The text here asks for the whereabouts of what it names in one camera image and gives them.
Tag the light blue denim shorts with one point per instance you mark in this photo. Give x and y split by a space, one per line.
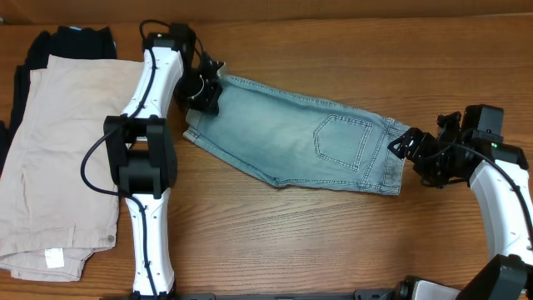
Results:
284 138

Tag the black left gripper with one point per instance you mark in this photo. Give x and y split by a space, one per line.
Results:
209 87

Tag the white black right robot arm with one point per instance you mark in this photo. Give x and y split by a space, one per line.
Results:
469 148

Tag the beige folded shorts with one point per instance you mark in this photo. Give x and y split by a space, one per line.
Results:
52 242

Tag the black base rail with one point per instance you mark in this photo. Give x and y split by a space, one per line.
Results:
359 294

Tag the black folded garment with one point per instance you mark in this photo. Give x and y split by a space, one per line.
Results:
66 41

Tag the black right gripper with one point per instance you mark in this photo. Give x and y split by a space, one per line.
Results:
424 143

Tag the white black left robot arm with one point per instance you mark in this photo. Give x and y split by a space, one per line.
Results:
140 149

